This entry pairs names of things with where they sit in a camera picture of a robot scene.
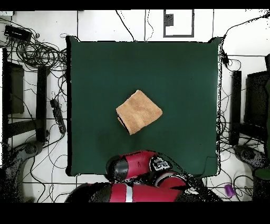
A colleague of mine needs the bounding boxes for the tan terry towel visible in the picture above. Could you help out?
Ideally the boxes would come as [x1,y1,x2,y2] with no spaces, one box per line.
[115,89,163,136]

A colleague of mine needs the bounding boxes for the dark flat panel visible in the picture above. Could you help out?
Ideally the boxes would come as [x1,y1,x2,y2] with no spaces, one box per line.
[2,61,25,115]

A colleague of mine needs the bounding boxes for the dark green table cloth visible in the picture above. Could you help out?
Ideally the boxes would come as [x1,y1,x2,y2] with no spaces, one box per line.
[65,35,222,178]

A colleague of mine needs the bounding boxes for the black power strip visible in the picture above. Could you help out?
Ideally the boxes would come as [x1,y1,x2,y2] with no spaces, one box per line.
[50,98,67,134]

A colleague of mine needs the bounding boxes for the grey stand base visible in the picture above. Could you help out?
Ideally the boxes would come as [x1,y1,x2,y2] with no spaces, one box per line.
[233,144,269,170]
[4,140,45,202]

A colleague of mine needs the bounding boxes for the purple small object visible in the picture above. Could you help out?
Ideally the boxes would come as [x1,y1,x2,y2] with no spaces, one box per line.
[224,183,236,198]

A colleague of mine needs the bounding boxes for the black electronics box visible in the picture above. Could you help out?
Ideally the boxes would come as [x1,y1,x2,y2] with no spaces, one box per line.
[3,24,33,42]

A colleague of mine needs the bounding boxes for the long black cable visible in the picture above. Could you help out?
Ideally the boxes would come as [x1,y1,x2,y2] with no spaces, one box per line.
[115,10,137,42]

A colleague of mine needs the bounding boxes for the grey square floor frame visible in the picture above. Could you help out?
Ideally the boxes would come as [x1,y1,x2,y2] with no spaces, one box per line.
[163,9,195,38]

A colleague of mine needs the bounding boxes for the tangled black cables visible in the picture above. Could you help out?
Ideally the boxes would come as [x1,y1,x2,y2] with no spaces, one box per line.
[0,17,68,72]
[216,52,266,201]

